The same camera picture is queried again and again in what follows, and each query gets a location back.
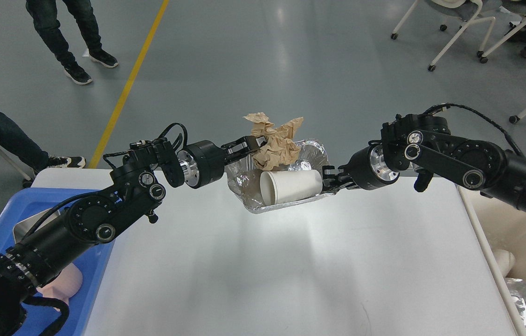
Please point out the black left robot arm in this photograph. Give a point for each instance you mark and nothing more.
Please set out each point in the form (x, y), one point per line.
(78, 223)

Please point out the beige plastic bin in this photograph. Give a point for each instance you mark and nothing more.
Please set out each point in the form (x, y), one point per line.
(501, 233)

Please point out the stainless steel tray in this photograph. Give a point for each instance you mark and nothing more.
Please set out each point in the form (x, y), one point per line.
(23, 226)

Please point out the blue plastic tray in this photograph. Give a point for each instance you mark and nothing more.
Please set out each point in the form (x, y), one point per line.
(92, 263)

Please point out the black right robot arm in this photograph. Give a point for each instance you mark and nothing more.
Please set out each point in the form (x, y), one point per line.
(425, 142)

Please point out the person in dark jeans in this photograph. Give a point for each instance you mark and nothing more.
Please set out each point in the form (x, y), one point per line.
(14, 140)

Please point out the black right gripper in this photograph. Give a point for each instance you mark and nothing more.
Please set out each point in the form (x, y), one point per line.
(366, 169)

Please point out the white office chair right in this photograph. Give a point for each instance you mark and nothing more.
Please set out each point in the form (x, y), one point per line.
(524, 28)

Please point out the white paper cup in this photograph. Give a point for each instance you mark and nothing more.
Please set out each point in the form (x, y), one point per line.
(279, 187)

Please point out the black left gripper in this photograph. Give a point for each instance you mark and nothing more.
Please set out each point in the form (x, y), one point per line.
(203, 162)

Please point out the pink mug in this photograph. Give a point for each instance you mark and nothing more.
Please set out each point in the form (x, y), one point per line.
(65, 285)

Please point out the aluminium foil tray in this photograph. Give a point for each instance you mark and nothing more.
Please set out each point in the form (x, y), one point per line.
(244, 177)

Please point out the brown paper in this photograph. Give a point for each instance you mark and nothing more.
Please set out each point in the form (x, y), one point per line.
(280, 148)

